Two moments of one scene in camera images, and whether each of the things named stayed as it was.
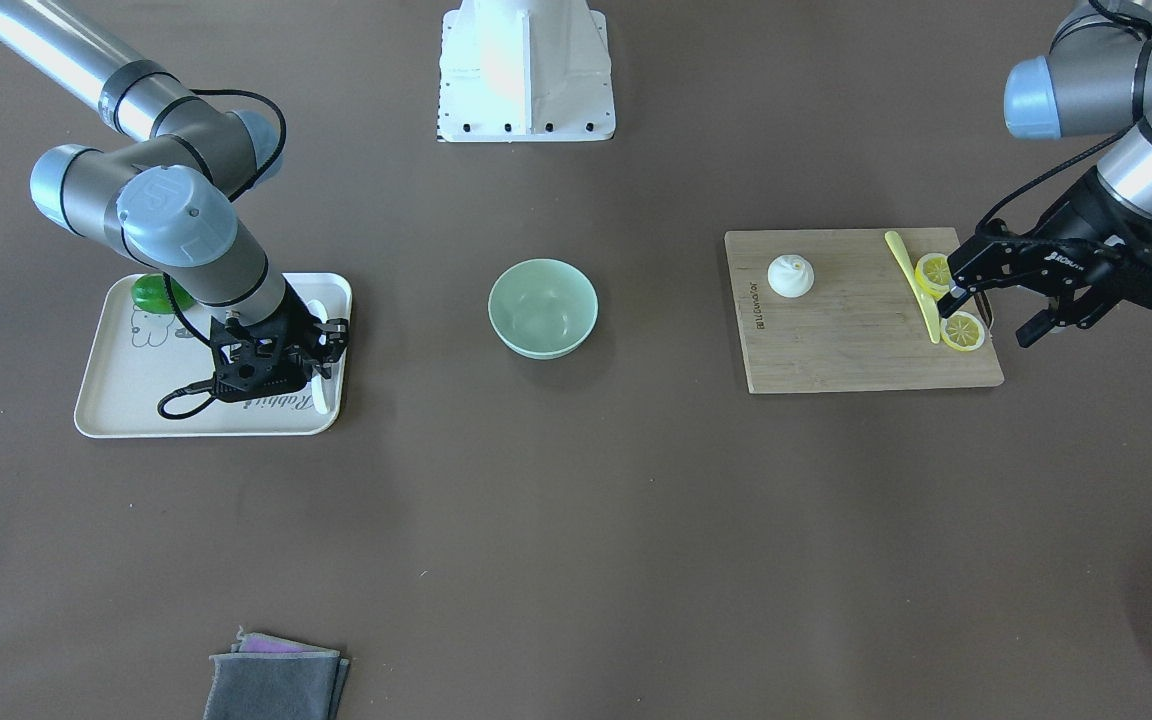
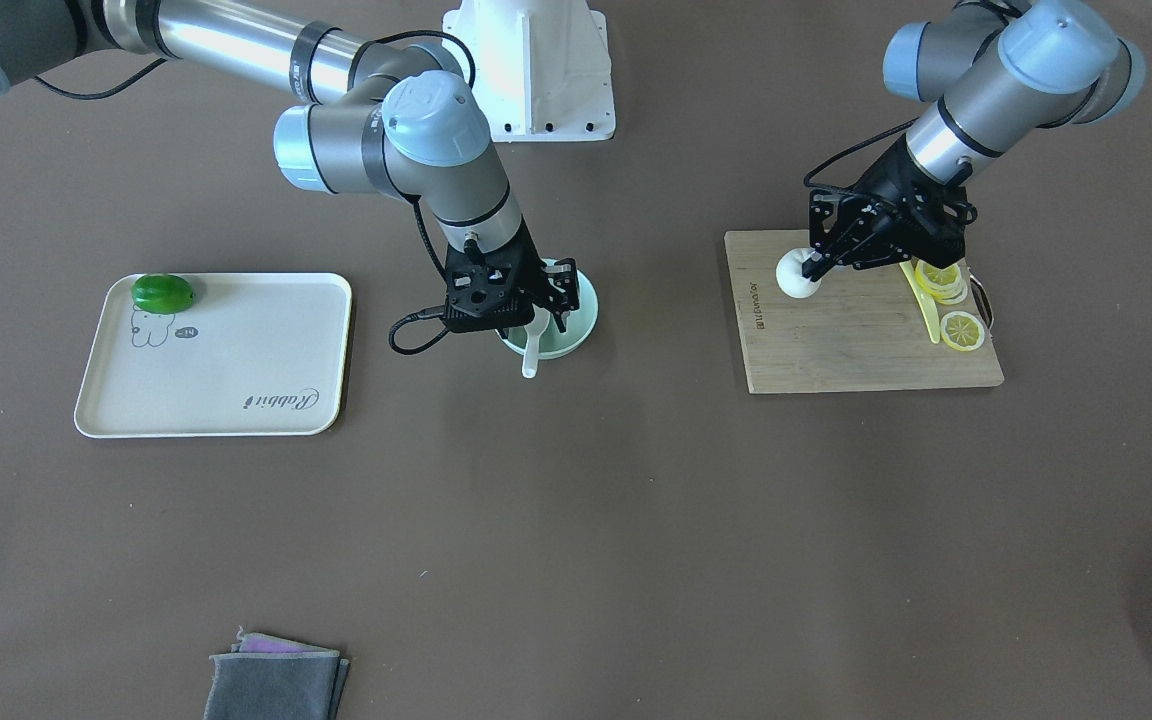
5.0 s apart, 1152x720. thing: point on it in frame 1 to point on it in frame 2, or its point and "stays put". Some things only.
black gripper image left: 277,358 to 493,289
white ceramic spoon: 318,392 to 533,330
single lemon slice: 962,331 stays put
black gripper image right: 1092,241 to 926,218
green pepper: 150,293 stays put
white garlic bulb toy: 791,275 stays put
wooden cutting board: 859,327 stays put
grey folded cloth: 278,686 stays put
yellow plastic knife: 901,257 stays put
